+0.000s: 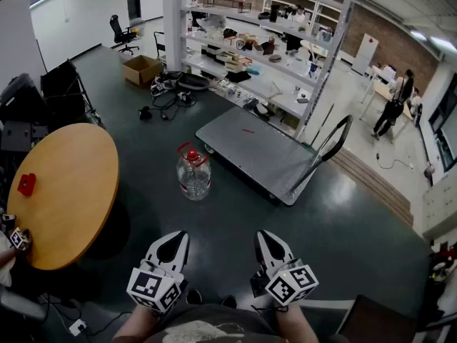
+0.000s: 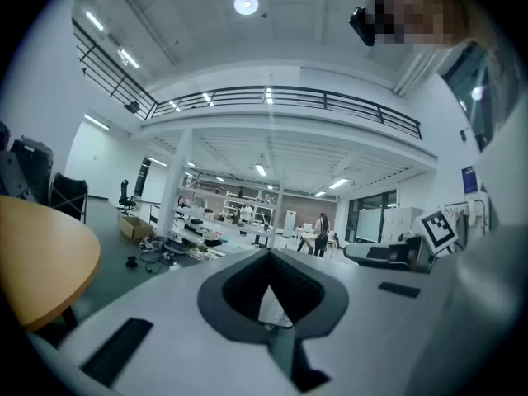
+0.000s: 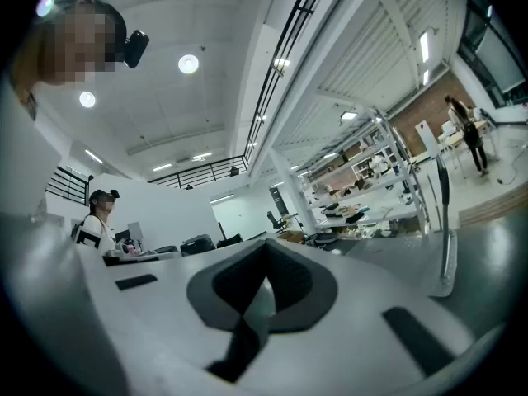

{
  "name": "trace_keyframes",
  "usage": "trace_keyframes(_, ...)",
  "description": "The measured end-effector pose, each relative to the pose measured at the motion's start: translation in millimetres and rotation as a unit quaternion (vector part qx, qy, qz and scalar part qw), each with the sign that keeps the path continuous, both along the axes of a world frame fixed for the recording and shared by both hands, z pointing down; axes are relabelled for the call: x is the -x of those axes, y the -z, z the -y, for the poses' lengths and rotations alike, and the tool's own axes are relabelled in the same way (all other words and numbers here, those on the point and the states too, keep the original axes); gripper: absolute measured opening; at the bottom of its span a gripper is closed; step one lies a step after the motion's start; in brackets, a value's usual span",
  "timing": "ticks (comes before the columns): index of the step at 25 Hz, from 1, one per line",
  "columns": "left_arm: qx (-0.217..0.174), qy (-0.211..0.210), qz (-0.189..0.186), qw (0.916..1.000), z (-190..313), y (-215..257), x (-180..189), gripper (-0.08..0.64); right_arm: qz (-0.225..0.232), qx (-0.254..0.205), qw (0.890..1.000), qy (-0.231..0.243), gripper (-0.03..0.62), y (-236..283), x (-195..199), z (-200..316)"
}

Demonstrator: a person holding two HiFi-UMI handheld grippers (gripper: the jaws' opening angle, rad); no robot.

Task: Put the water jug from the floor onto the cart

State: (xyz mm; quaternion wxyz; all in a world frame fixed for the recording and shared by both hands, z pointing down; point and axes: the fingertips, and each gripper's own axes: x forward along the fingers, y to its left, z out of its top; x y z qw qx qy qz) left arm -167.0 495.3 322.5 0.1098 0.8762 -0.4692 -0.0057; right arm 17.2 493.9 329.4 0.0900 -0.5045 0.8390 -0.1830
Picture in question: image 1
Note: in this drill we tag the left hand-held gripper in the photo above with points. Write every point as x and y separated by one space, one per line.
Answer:
146 284

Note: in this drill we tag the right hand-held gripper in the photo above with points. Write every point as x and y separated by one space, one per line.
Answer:
296 282

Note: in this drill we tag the clear water jug red cap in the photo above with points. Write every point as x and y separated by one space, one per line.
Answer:
194 181

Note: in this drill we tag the grey metal platform cart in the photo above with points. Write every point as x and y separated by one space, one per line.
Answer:
257 148

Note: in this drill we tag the person's right forearm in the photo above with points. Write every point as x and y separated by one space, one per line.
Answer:
296 325

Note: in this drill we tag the person's left forearm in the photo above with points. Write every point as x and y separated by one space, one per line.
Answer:
135 325

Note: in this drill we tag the person's left black shoe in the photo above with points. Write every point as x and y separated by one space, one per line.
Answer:
194 297

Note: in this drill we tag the person's black shoe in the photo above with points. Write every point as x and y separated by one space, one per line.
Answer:
194 297
229 301

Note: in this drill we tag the person's right black shoe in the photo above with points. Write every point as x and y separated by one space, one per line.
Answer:
229 301

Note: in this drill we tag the person's dark patterned shirt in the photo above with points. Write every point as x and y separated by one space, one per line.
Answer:
214 320

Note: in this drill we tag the white power socket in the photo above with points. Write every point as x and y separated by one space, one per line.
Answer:
77 327

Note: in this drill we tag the round wooden table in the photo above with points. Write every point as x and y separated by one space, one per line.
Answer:
68 191

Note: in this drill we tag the wooden slatted step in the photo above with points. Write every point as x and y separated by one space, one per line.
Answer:
375 188

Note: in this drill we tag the dark brown chair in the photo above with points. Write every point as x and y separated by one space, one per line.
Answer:
375 320

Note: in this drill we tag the black power adapter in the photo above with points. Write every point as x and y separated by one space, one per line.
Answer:
164 116

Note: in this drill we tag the black fabric pouch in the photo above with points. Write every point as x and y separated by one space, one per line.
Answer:
145 113

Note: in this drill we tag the black white slipper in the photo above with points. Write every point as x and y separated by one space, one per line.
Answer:
264 111

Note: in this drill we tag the small black-white patterned block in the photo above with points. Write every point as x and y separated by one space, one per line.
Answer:
19 238

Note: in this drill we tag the white metal shelving unit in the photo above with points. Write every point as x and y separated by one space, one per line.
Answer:
285 98

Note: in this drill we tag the black phone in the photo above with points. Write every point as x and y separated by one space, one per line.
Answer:
302 100

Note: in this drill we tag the dark spare gripper device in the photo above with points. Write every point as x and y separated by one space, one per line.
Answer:
185 96

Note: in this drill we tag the red plastic block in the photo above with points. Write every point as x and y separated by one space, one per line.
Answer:
26 184

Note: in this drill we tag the white spare gripper device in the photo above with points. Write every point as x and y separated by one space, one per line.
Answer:
157 88

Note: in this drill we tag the red black equipment heap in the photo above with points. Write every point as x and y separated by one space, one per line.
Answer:
442 263

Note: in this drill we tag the black oval hard case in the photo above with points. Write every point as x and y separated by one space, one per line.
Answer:
193 81

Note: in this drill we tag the white drawer cabinet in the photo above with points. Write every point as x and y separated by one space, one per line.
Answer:
441 206

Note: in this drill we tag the black cloth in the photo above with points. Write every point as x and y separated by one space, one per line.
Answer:
238 77

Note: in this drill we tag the blue tissue pack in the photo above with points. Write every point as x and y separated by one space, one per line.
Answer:
254 70

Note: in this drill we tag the open cardboard box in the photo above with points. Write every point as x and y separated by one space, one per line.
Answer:
143 71

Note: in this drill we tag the blue cup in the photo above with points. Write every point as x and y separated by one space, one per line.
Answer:
314 67

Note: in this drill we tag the beige storage box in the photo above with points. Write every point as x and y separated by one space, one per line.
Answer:
233 66

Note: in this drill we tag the dark control box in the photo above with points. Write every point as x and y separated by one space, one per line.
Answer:
18 136

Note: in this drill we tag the grey oval pad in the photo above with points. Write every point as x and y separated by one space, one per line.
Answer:
275 58

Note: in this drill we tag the black folding hand trolley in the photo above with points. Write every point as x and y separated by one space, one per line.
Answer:
161 58

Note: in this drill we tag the light wooden desk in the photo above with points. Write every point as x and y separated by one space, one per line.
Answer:
382 89

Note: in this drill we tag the black folding fabric stand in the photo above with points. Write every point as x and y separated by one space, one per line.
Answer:
60 84

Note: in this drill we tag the dark brown open box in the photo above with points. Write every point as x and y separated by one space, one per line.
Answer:
268 48

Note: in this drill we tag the grey small tray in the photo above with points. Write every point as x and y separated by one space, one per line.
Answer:
258 47

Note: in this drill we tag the black framed display screen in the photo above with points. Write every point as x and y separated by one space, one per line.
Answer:
448 134

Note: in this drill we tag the black equipment case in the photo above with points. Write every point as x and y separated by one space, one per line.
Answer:
21 98

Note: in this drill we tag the glass jar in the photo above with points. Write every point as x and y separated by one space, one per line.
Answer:
272 38

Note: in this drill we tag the white refrigerator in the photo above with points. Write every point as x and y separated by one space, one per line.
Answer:
364 55

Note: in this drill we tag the black tray box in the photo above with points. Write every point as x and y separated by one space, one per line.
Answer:
230 33

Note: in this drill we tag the small white bottle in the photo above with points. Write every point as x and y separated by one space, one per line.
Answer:
190 27

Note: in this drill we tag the black office chair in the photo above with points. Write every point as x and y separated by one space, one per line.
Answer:
118 30

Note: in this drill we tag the black cylinder vase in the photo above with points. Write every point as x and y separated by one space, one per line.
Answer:
275 13

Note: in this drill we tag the ceiling light panel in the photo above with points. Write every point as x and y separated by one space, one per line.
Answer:
444 44
418 36

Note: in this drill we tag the wooden triangle frame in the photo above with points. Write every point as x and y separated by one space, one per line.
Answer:
275 93

